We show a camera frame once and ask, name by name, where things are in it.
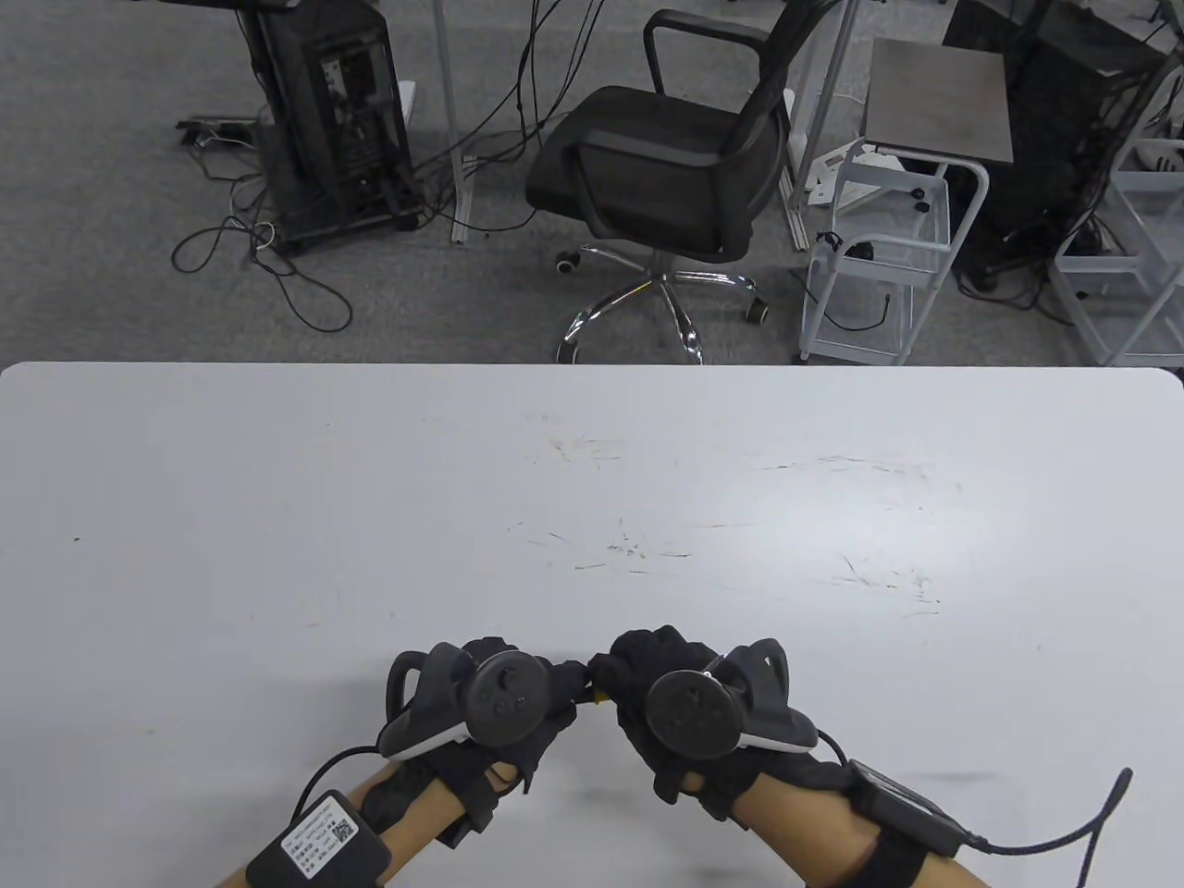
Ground black computer tower with cables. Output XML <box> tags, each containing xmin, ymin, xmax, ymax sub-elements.
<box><xmin>943</xmin><ymin>0</ymin><xmax>1171</xmax><ymax>288</ymax></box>

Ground black floor cable loop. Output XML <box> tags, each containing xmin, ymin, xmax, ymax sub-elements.
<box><xmin>171</xmin><ymin>129</ymin><xmax>357</xmax><ymax>334</ymax></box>

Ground person's left forearm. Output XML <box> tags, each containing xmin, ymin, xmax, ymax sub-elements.
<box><xmin>217</xmin><ymin>775</ymin><xmax>465</xmax><ymax>888</ymax></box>

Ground black right hand controller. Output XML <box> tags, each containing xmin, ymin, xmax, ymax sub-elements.
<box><xmin>644</xmin><ymin>638</ymin><xmax>820</xmax><ymax>761</ymax></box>

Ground black left hand controller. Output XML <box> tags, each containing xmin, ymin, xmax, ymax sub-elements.
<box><xmin>377</xmin><ymin>643</ymin><xmax>554</xmax><ymax>761</ymax></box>

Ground thin black glove cable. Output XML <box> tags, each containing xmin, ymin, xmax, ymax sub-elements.
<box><xmin>289</xmin><ymin>743</ymin><xmax>388</xmax><ymax>824</ymax></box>

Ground black computer tower on stand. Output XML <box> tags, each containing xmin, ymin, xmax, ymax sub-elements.
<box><xmin>242</xmin><ymin>0</ymin><xmax>422</xmax><ymax>255</ymax></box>

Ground black hand controller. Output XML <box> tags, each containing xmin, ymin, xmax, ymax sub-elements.
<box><xmin>377</xmin><ymin>643</ymin><xmax>554</xmax><ymax>761</ymax></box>
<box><xmin>644</xmin><ymin>638</ymin><xmax>820</xmax><ymax>761</ymax></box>

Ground person's right forearm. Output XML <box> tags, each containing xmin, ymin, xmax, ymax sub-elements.
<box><xmin>731</xmin><ymin>772</ymin><xmax>991</xmax><ymax>888</ymax></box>

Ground white wire rack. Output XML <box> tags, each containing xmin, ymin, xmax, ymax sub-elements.
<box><xmin>1050</xmin><ymin>55</ymin><xmax>1184</xmax><ymax>366</ymax></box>

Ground slim black wrist module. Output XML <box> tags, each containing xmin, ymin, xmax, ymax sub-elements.
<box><xmin>846</xmin><ymin>760</ymin><xmax>972</xmax><ymax>857</ymax></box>

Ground person's left hand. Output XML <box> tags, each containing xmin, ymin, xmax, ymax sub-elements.
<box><xmin>396</xmin><ymin>636</ymin><xmax>595</xmax><ymax>817</ymax></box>

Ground white cart with wooden top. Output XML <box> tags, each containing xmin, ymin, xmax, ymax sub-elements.
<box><xmin>797</xmin><ymin>37</ymin><xmax>1014</xmax><ymax>364</ymax></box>

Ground black labelled wrist box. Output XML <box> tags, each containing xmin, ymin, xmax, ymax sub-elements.
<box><xmin>245</xmin><ymin>788</ymin><xmax>394</xmax><ymax>888</ymax></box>

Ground wide black wrist strap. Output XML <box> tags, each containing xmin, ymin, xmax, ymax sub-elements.
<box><xmin>856</xmin><ymin>828</ymin><xmax>935</xmax><ymax>888</ymax></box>

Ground black power strip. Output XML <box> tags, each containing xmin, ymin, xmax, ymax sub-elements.
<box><xmin>176</xmin><ymin>116</ymin><xmax>255</xmax><ymax>147</ymax></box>

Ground hanging black cables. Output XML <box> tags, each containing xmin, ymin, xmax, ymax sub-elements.
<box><xmin>412</xmin><ymin>0</ymin><xmax>602</xmax><ymax>232</ymax></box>

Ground white desk leg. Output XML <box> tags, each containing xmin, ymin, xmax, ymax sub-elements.
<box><xmin>435</xmin><ymin>0</ymin><xmax>482</xmax><ymax>246</ymax></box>
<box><xmin>782</xmin><ymin>0</ymin><xmax>875</xmax><ymax>251</ymax></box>

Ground person's right hand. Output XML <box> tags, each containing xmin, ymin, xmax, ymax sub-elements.
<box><xmin>587</xmin><ymin>625</ymin><xmax>850</xmax><ymax>824</ymax></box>

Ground black office chair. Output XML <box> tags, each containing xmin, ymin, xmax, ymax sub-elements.
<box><xmin>525</xmin><ymin>0</ymin><xmax>838</xmax><ymax>364</ymax></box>

